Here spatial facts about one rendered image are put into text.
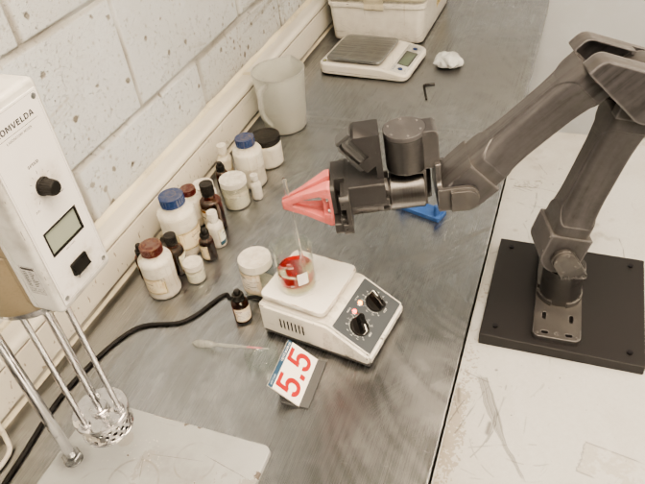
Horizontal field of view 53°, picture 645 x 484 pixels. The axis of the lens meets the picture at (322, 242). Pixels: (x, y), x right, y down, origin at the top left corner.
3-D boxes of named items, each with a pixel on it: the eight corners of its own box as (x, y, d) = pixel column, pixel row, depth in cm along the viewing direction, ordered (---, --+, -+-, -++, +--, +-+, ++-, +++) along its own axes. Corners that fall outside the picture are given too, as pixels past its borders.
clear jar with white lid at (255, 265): (258, 274, 120) (250, 241, 114) (284, 284, 117) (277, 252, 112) (238, 294, 116) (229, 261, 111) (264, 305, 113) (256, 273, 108)
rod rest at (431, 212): (446, 214, 127) (447, 199, 125) (438, 223, 125) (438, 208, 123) (403, 199, 133) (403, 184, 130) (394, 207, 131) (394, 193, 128)
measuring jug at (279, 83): (291, 151, 151) (282, 92, 141) (243, 144, 156) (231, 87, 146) (322, 111, 164) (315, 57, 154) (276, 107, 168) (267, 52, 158)
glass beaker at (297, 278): (324, 276, 105) (319, 236, 100) (308, 303, 101) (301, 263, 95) (286, 268, 108) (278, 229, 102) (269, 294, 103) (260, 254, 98)
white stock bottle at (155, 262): (169, 273, 122) (154, 229, 115) (188, 287, 119) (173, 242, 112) (143, 290, 119) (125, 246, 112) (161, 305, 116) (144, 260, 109)
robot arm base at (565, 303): (537, 302, 94) (589, 310, 92) (545, 219, 108) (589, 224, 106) (531, 338, 99) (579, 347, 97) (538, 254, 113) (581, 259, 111)
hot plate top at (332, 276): (358, 269, 106) (358, 265, 106) (323, 319, 98) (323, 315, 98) (296, 252, 111) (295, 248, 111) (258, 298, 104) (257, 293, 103)
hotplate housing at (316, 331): (403, 313, 108) (402, 279, 103) (370, 371, 100) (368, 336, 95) (291, 278, 118) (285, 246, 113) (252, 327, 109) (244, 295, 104)
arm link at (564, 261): (555, 254, 93) (594, 253, 92) (539, 217, 99) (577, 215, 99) (548, 286, 97) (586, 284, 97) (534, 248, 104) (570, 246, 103)
